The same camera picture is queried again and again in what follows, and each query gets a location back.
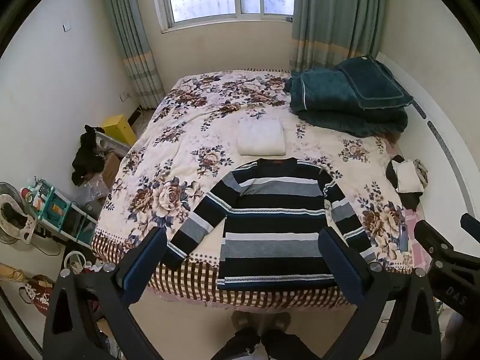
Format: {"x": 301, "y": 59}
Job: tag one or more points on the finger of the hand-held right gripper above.
{"x": 431, "y": 236}
{"x": 471, "y": 223}

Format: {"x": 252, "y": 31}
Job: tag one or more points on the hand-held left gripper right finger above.
{"x": 339, "y": 262}

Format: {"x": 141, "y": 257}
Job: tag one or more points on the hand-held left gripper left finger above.
{"x": 144, "y": 258}

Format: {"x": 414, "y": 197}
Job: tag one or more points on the striped knit sweater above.
{"x": 270, "y": 232}

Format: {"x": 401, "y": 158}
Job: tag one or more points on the pink checked sheet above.
{"x": 418, "y": 228}

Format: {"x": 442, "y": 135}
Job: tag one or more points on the blue phone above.
{"x": 404, "y": 238}

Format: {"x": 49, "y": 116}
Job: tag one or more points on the dark cloth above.
{"x": 412, "y": 199}

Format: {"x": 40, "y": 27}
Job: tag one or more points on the grey cloth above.
{"x": 422, "y": 172}

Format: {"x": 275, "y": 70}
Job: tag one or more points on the white cloth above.
{"x": 408, "y": 176}

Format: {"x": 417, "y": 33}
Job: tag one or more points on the person's right shoe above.
{"x": 279, "y": 320}

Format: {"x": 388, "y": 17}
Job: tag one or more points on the person's shoe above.
{"x": 243, "y": 322}
{"x": 279, "y": 320}

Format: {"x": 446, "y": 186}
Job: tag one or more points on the cardboard box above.
{"x": 110, "y": 168}

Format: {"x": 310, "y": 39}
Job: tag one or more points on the teal storage rack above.
{"x": 60, "y": 210}

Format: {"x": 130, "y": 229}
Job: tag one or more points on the white headboard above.
{"x": 442, "y": 127}

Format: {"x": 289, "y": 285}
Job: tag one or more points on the person's dark pants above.
{"x": 277, "y": 348}

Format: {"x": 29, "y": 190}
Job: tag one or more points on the person's left shoe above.
{"x": 243, "y": 322}

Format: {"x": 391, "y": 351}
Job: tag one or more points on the red and white bag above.
{"x": 37, "y": 296}

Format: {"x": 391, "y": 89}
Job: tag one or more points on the floral blanket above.
{"x": 180, "y": 150}

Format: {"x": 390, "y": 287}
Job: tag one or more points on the black clothing heap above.
{"x": 88, "y": 153}

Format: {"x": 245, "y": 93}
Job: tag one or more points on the yellow box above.
{"x": 118, "y": 129}

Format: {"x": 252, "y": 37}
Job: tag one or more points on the tan broom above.
{"x": 13, "y": 273}

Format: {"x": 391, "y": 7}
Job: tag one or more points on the white floor fan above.
{"x": 13, "y": 217}

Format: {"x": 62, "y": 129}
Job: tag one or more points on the folded white garment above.
{"x": 261, "y": 137}

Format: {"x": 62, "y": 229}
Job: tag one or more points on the teal pillow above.
{"x": 375, "y": 80}

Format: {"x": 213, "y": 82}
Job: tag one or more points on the folded teal quilt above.
{"x": 322, "y": 97}

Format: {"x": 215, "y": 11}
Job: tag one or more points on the grey-green curtain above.
{"x": 129, "y": 26}
{"x": 330, "y": 15}

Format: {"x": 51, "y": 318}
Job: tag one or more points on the wall outlet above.
{"x": 125, "y": 97}

